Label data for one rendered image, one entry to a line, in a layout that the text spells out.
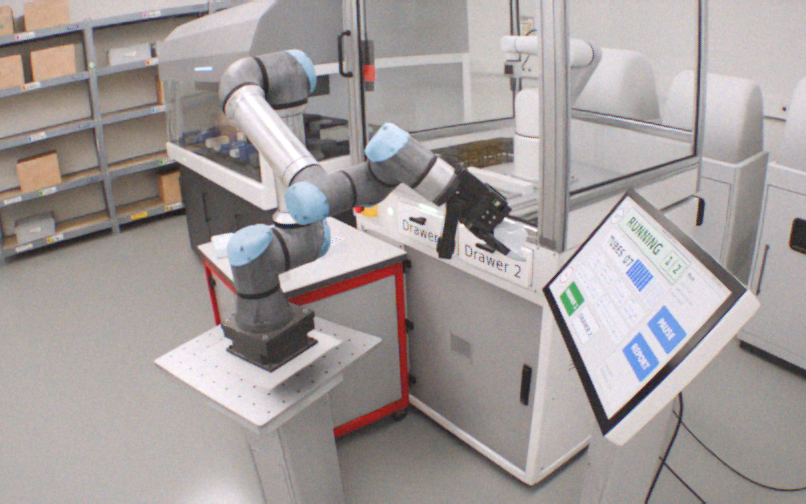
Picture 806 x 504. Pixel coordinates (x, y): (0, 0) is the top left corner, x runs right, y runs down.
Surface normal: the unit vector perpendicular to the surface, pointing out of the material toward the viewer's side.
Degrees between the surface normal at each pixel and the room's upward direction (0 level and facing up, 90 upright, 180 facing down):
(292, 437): 90
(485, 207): 90
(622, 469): 90
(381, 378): 90
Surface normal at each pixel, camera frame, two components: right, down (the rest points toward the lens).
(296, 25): 0.60, 0.28
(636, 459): -0.01, 0.38
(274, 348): 0.82, 0.18
